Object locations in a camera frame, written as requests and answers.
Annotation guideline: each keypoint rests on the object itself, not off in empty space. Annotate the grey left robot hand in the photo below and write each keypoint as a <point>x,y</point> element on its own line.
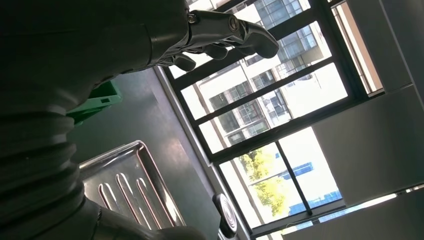
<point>82,39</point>

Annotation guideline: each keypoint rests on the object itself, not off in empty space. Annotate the green plastic crate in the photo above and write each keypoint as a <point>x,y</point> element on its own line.
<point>99,99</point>

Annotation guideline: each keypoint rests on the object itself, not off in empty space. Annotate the white scale with steel tray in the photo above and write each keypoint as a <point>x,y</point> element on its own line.
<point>132,165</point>

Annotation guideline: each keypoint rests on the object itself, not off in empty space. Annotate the dark framed window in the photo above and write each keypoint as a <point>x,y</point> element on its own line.
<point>285,130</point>

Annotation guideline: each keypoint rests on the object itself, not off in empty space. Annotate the black round stool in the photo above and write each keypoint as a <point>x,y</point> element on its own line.
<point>227,212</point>

